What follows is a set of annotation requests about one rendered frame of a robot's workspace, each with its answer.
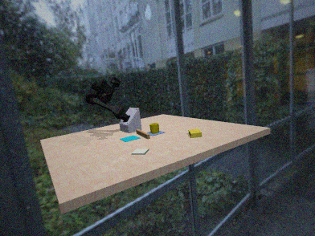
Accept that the yellow block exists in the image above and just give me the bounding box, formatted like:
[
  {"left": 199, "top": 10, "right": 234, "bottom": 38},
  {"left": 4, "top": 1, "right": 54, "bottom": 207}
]
[{"left": 189, "top": 129, "right": 202, "bottom": 138}]

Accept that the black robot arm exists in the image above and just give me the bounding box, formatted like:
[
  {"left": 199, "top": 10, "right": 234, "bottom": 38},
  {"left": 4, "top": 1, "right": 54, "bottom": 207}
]
[{"left": 86, "top": 79, "right": 130, "bottom": 122}]

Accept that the brown wooden plank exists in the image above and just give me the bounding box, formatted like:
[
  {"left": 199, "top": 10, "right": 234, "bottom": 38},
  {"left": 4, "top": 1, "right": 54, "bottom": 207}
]
[{"left": 136, "top": 129, "right": 150, "bottom": 139}]

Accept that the yellow cup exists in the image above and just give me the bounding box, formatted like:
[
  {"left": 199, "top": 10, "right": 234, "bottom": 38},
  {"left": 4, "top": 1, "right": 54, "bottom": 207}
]
[{"left": 149, "top": 123, "right": 159, "bottom": 133}]

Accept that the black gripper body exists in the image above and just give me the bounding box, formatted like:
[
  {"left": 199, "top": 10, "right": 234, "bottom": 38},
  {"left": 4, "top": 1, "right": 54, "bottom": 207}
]
[{"left": 100, "top": 77, "right": 121, "bottom": 104}]

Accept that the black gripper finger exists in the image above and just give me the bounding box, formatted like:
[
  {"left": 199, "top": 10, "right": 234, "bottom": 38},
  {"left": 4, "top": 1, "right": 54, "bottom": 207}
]
[
  {"left": 102, "top": 93, "right": 113, "bottom": 102},
  {"left": 112, "top": 79, "right": 120, "bottom": 87}
]

